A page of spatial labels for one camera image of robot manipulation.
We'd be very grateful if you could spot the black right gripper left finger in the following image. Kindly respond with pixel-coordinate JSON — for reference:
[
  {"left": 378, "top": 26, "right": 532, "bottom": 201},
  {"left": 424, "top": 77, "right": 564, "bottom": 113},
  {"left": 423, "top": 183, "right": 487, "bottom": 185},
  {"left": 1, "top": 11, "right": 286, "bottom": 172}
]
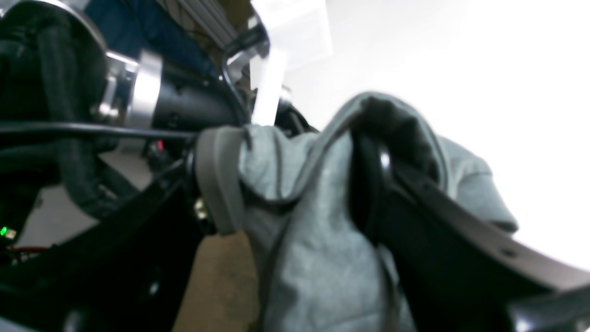
[{"left": 1, "top": 130, "right": 220, "bottom": 332}]

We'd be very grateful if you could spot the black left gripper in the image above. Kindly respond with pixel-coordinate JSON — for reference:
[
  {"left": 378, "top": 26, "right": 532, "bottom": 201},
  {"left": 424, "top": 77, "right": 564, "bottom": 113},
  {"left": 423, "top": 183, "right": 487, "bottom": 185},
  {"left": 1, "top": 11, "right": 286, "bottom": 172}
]
[{"left": 152, "top": 59, "right": 247, "bottom": 131}]

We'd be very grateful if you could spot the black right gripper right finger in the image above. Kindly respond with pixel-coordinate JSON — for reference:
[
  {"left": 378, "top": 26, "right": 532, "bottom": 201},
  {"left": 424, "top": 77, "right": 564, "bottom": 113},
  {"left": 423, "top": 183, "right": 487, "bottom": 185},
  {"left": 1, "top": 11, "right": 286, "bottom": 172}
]
[{"left": 351, "top": 134, "right": 589, "bottom": 332}]

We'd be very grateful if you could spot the dark grey t-shirt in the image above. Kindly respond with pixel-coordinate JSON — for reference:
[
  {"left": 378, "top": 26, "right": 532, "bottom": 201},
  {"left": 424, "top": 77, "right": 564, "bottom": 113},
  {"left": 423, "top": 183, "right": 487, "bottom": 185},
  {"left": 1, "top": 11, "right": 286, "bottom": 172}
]
[{"left": 238, "top": 92, "right": 518, "bottom": 332}]

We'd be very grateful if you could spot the white left camera bracket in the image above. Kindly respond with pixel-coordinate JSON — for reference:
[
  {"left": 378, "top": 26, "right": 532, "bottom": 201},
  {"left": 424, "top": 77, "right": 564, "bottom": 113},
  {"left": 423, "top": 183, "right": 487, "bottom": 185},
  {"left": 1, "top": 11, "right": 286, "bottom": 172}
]
[{"left": 221, "top": 0, "right": 333, "bottom": 127}]

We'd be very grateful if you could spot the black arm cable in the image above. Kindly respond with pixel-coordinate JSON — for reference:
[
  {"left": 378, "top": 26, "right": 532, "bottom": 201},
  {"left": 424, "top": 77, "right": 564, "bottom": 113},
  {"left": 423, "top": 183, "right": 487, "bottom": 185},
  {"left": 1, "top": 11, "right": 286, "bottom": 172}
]
[{"left": 0, "top": 121, "right": 199, "bottom": 140}]

